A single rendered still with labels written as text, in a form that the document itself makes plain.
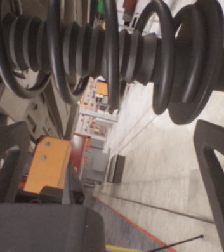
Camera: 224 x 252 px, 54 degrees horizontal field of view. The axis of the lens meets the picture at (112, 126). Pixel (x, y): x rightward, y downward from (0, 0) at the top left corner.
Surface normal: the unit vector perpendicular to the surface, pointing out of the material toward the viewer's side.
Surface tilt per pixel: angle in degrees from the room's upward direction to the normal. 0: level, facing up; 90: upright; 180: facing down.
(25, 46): 52
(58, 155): 90
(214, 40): 7
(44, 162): 90
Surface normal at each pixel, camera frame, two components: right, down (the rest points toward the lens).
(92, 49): -0.62, 0.09
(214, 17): -0.99, -0.11
